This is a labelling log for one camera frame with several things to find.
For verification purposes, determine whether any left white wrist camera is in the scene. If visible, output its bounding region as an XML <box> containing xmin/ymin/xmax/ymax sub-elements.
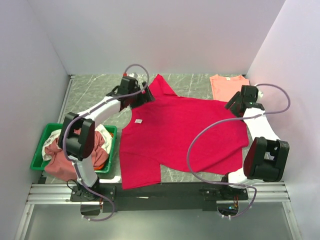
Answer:
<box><xmin>123</xmin><ymin>72</ymin><xmax>138</xmax><ymax>79</ymax></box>

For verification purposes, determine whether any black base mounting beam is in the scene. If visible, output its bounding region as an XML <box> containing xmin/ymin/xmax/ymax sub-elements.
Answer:
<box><xmin>69</xmin><ymin>181</ymin><xmax>251</xmax><ymax>216</ymax></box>

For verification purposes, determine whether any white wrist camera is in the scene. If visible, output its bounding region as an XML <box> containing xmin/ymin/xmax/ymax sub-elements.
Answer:
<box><xmin>123</xmin><ymin>72</ymin><xmax>138</xmax><ymax>79</ymax></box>
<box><xmin>257</xmin><ymin>90</ymin><xmax>264</xmax><ymax>102</ymax></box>

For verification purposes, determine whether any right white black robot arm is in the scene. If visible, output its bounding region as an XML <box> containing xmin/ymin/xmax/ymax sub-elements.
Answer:
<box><xmin>219</xmin><ymin>83</ymin><xmax>291</xmax><ymax>200</ymax></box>

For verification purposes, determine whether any white crumpled shirt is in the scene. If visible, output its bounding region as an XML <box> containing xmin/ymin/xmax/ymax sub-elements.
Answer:
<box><xmin>41</xmin><ymin>124</ymin><xmax>114</xmax><ymax>161</ymax></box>

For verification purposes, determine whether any dusty pink crumpled shirt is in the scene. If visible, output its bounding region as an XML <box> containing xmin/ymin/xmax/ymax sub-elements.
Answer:
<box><xmin>44</xmin><ymin>128</ymin><xmax>110</xmax><ymax>182</ymax></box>

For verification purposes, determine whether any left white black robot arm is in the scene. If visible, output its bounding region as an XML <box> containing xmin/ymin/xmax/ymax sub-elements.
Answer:
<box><xmin>58</xmin><ymin>74</ymin><xmax>155</xmax><ymax>201</ymax></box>

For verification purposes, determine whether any green plastic laundry basket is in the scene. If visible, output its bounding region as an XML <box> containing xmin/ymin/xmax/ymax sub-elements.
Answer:
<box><xmin>30</xmin><ymin>120</ymin><xmax>118</xmax><ymax>174</ymax></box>

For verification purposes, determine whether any orange garment in basket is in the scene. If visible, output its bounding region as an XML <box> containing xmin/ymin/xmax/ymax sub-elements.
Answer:
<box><xmin>93</xmin><ymin>164</ymin><xmax>105</xmax><ymax>171</ymax></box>

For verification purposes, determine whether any magenta red t shirt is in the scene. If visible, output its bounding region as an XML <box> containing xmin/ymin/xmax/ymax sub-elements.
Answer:
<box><xmin>119</xmin><ymin>75</ymin><xmax>249</xmax><ymax>190</ymax></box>

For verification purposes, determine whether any aluminium extrusion rail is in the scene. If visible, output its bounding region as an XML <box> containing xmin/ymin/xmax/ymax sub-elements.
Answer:
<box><xmin>26</xmin><ymin>182</ymin><xmax>291</xmax><ymax>205</ymax></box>

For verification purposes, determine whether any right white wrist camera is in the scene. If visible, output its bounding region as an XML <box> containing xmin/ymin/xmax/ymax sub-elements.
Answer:
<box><xmin>257</xmin><ymin>90</ymin><xmax>264</xmax><ymax>102</ymax></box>

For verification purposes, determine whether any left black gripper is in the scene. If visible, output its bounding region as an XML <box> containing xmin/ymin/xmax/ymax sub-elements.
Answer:
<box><xmin>128</xmin><ymin>82</ymin><xmax>155</xmax><ymax>110</ymax></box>

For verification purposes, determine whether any folded salmon pink t shirt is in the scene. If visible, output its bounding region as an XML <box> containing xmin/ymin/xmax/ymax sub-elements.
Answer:
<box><xmin>209</xmin><ymin>74</ymin><xmax>250</xmax><ymax>102</ymax></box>

